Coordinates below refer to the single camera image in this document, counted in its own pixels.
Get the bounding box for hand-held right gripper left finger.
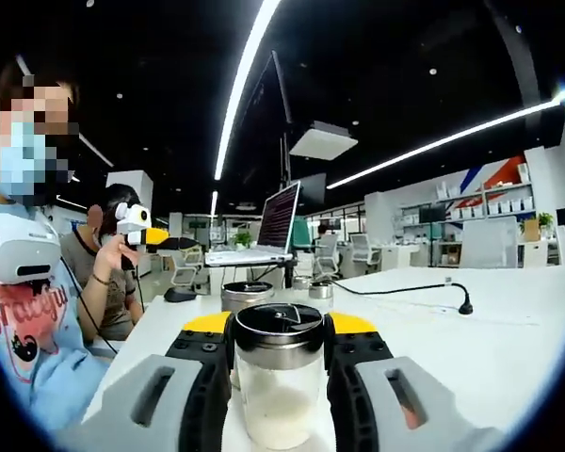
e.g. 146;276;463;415
58;312;234;452

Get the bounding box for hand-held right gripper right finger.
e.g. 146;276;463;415
324;311;508;452

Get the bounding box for large seasoning bottle white grains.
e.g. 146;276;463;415
233;302;327;448

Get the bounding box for large seasoning bottle brown powder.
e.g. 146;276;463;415
219;281;275;313

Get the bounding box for small seasoning bottle white powder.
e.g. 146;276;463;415
308;281;335;302

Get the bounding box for person's left hand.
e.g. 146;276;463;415
93;233;140;280

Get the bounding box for black computer mouse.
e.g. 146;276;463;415
163;285;198;303

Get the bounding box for white chest-worn device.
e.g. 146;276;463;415
0;206;62;286

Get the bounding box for silver open laptop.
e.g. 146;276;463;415
204;180;302;268

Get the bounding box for black laptop stand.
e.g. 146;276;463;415
244;261;299;289

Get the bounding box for person's blue printed sweatshirt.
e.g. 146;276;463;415
0;195;123;432

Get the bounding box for white swivel office chair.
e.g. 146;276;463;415
313;234;340;279
350;234;382;274

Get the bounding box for black mounted monitor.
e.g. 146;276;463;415
289;172;329;208

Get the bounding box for large black hanging display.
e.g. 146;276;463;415
234;49;296;142

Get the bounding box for white ceiling air conditioner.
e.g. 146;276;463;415
289;121;359;161

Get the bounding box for small black monitor on stand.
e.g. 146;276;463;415
418;205;446;265

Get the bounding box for white mesh office chair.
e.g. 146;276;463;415
459;215;519;269

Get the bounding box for shelving unit with white bins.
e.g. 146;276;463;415
399;176;536;265

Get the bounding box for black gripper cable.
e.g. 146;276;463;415
134;267;147;315

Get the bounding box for black chest device cable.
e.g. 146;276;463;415
58;256;121;355

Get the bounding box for black power cable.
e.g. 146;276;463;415
331;277;475;316

